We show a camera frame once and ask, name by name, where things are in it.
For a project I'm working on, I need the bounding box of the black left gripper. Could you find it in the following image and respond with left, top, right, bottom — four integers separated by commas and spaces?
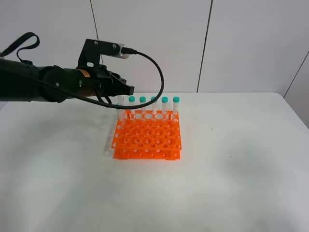
74, 65, 134, 97

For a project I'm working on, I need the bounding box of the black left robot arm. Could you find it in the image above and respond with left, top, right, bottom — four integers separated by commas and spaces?
0, 59, 134, 103

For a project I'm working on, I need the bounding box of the test tube second row left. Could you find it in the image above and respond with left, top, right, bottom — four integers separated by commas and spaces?
116, 108, 124, 122

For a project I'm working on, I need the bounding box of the orange test tube rack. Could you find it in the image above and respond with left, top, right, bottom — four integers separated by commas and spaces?
111, 110, 182, 160

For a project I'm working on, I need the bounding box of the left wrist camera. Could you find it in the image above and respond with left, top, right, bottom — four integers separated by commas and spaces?
78, 39, 137, 70

